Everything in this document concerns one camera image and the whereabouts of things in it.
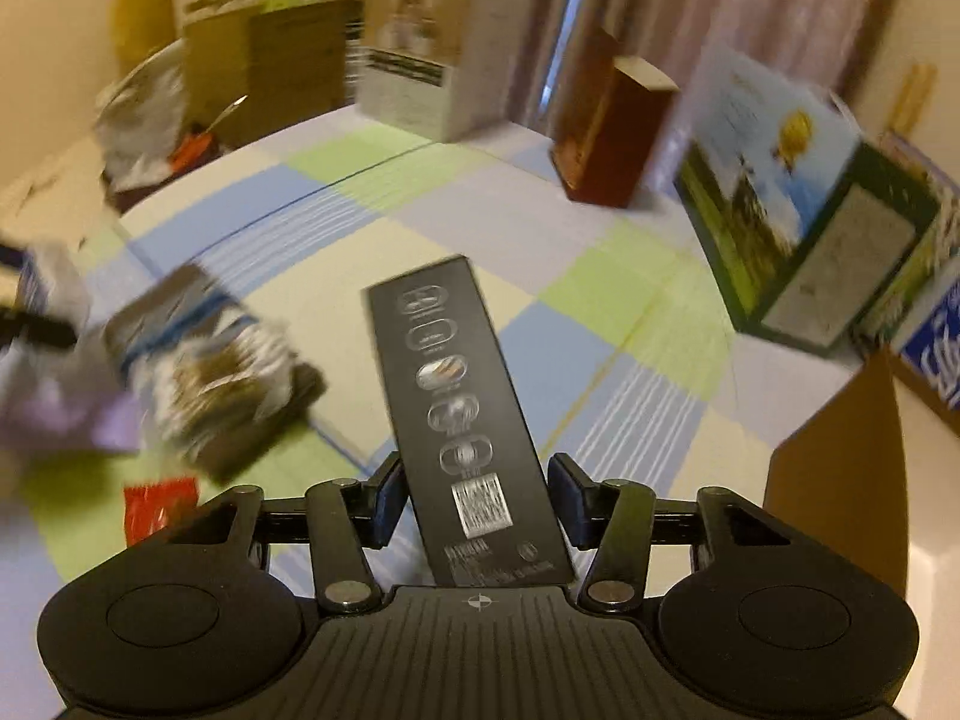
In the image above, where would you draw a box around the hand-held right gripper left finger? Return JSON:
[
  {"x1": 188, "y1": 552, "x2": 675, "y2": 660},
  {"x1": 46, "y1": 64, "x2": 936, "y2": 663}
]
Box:
[{"x1": 160, "y1": 454, "x2": 408, "y2": 614}]

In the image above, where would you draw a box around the white product box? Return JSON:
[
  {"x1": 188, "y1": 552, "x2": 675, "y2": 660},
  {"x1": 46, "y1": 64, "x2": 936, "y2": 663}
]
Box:
[{"x1": 355, "y1": 0, "x2": 530, "y2": 143}]

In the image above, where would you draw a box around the cardboard box with white hanger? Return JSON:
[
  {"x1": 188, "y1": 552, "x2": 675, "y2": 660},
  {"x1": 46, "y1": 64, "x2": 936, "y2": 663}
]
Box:
[{"x1": 172, "y1": 0, "x2": 263, "y2": 145}]

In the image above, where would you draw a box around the cotton swab bag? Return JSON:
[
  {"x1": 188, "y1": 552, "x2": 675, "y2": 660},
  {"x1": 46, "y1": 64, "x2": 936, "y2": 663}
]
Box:
[{"x1": 122, "y1": 306, "x2": 299, "y2": 460}]

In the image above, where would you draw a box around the green blue milk carton case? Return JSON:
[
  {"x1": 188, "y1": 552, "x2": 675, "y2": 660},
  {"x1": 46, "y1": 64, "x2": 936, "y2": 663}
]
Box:
[{"x1": 672, "y1": 43, "x2": 943, "y2": 354}]

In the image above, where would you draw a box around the white purple packet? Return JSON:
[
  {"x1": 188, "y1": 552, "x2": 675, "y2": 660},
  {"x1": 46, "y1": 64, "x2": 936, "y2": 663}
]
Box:
[{"x1": 0, "y1": 242, "x2": 148, "y2": 456}]

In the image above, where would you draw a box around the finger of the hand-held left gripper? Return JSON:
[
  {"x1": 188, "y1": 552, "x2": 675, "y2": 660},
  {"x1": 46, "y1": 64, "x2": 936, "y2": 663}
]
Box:
[{"x1": 0, "y1": 305, "x2": 77, "y2": 350}]

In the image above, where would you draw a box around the metal spoon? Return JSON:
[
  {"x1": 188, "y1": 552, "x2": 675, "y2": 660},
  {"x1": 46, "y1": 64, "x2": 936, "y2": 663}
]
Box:
[{"x1": 201, "y1": 93, "x2": 250, "y2": 137}]

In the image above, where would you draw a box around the red packet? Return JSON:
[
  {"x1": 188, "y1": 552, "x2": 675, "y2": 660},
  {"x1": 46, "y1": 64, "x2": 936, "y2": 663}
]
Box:
[{"x1": 122, "y1": 478, "x2": 200, "y2": 548}]

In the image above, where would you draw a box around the checked bedsheet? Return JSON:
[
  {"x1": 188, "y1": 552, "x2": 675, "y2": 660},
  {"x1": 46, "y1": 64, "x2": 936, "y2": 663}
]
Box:
[{"x1": 0, "y1": 100, "x2": 865, "y2": 720}]

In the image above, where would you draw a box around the dark brown open box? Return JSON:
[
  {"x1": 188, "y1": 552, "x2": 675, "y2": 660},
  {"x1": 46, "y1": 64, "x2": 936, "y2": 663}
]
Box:
[{"x1": 550, "y1": 28, "x2": 680, "y2": 210}]

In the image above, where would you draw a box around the long black box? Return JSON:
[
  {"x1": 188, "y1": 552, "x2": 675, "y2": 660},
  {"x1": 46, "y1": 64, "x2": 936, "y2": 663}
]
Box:
[{"x1": 362, "y1": 256, "x2": 578, "y2": 588}]

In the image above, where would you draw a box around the blue white milk carton case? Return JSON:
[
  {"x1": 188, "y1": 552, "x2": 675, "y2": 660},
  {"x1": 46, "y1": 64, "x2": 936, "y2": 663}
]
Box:
[{"x1": 853, "y1": 131, "x2": 960, "y2": 415}]

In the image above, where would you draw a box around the bag of cotton swabs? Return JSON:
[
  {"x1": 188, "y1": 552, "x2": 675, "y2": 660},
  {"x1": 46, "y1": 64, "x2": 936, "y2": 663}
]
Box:
[{"x1": 104, "y1": 263, "x2": 328, "y2": 485}]

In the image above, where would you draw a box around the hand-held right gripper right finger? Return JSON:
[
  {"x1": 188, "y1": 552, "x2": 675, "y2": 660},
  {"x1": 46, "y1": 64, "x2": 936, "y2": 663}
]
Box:
[{"x1": 547, "y1": 454, "x2": 796, "y2": 608}]

